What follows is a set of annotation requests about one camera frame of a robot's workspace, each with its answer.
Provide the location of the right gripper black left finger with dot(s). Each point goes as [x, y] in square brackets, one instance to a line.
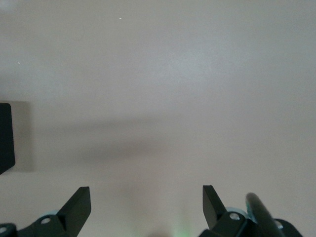
[74, 212]

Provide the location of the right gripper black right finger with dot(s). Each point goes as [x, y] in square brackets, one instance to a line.
[212, 209]

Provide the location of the black plastic box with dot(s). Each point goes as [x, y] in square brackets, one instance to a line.
[6, 138]

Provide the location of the brown table mat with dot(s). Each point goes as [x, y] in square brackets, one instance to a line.
[158, 74]

